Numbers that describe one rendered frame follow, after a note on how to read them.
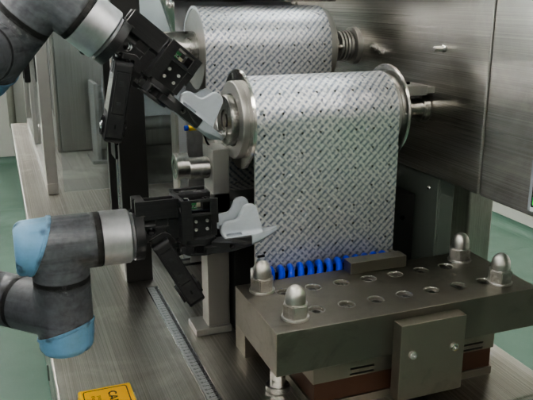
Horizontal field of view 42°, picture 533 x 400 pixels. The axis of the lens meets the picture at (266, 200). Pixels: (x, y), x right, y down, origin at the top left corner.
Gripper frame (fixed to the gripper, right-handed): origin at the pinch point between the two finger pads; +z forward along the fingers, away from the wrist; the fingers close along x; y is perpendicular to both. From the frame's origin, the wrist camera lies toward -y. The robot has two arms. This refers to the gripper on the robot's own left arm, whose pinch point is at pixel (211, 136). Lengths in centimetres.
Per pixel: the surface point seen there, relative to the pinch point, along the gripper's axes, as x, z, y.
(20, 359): 177, 55, -114
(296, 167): -6.1, 11.1, 3.9
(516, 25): -20.0, 17.8, 35.9
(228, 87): 1.1, -2.0, 7.3
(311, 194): -6.1, 16.0, 2.1
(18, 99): 550, 34, -60
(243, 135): -5.3, 1.9, 2.8
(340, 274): -11.4, 25.1, -4.8
